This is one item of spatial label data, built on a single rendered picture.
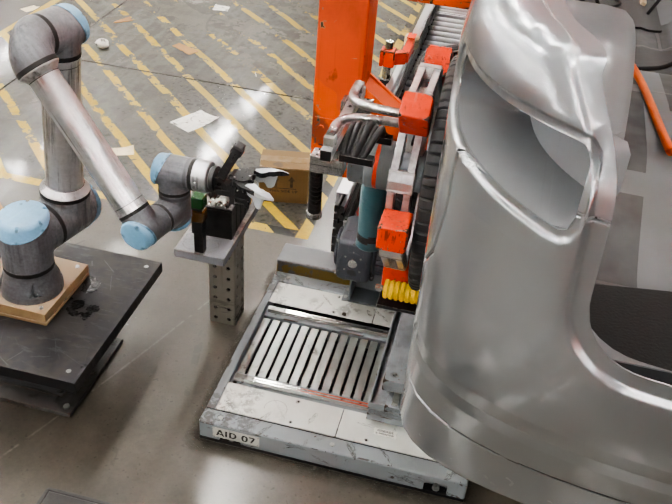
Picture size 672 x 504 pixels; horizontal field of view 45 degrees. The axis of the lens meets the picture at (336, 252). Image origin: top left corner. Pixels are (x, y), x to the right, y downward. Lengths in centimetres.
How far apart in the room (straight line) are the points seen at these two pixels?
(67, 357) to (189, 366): 51
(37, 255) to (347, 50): 114
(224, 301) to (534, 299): 190
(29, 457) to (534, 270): 187
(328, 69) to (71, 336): 116
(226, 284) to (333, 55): 87
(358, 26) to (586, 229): 164
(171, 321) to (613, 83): 180
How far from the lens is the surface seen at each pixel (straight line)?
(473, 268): 121
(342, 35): 264
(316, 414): 259
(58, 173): 256
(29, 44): 225
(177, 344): 294
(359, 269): 280
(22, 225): 251
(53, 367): 248
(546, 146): 125
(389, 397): 254
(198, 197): 247
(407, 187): 201
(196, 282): 320
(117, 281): 275
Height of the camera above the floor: 199
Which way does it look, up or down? 36 degrees down
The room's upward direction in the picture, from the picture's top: 5 degrees clockwise
